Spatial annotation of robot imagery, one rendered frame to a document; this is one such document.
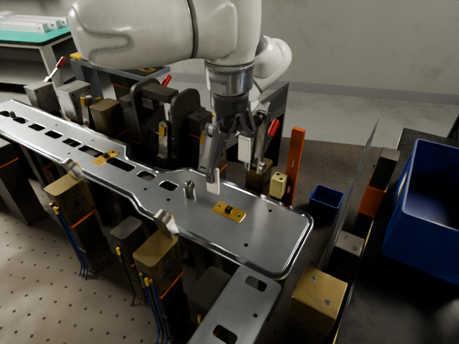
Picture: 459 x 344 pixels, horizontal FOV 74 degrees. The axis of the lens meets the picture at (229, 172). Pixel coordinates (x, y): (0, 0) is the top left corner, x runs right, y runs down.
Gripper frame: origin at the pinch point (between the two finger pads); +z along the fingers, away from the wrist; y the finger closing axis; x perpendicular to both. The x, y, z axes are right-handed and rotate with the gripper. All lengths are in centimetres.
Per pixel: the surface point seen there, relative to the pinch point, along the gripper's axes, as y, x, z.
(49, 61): -134, -311, 67
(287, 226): -3.3, 14.9, 13.1
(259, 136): -15.1, -0.1, -1.7
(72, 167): 15.1, -38.9, 4.4
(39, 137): 4, -76, 13
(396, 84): -344, 17, 97
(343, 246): 3.0, 28.4, 5.1
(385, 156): -14.2, 29.7, -6.8
